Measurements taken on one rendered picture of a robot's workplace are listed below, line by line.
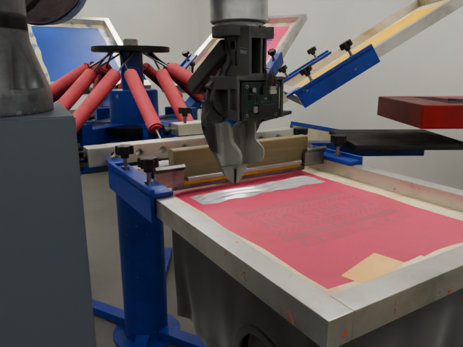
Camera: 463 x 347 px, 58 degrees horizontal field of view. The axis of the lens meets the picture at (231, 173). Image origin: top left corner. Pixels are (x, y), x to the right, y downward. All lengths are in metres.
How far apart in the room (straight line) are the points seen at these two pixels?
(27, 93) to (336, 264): 0.48
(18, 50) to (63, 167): 0.13
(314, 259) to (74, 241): 0.37
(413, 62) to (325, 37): 0.88
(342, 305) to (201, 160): 0.60
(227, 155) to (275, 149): 0.55
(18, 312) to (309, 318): 0.31
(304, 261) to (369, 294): 0.17
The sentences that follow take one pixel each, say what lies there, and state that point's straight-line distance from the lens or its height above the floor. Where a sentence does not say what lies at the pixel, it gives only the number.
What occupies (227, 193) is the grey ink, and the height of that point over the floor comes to 0.96.
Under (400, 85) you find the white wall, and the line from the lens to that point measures 3.23.
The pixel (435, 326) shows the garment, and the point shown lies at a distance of 0.86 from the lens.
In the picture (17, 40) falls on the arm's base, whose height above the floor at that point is 1.27.
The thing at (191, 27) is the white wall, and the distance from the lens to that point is 5.60.
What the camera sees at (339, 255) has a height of 0.96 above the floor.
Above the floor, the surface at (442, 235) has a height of 0.96.
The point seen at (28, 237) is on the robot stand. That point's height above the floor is 1.08.
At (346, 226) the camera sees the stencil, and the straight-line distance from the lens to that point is 0.83.
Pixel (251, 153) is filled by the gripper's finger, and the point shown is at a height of 1.13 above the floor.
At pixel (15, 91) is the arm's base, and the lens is 0.47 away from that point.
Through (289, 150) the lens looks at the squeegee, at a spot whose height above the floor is 1.02.
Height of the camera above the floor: 1.25
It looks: 15 degrees down
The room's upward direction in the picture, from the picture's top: straight up
